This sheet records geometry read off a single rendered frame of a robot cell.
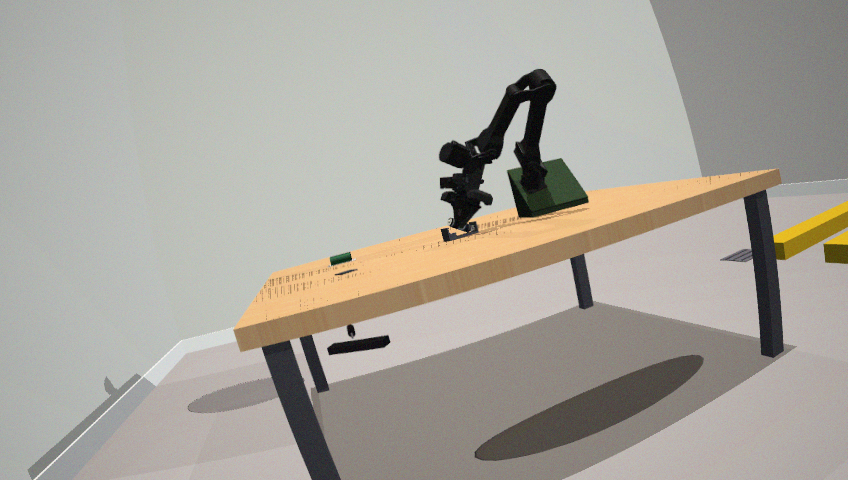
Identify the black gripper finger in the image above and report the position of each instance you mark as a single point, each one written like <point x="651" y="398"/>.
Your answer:
<point x="456" y="209"/>
<point x="469" y="209"/>

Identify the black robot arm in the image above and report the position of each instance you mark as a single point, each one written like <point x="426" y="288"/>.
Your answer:
<point x="490" y="141"/>

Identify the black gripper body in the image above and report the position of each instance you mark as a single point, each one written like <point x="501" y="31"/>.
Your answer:
<point x="473" y="194"/>

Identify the black and grey battery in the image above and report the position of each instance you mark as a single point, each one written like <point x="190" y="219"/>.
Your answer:
<point x="454" y="223"/>

